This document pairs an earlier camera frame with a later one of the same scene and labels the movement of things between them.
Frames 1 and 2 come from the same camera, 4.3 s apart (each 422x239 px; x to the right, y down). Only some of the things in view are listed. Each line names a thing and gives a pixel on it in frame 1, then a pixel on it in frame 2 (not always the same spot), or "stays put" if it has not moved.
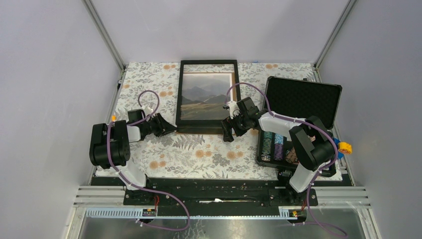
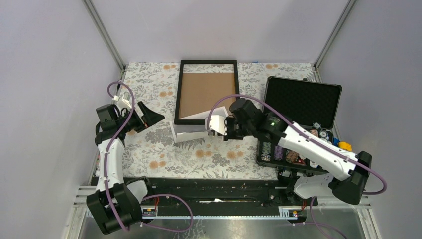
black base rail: (219, 193) stays put
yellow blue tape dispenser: (343, 148) stays put
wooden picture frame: (199, 126) stays put
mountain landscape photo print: (204, 94) -> (189, 132)
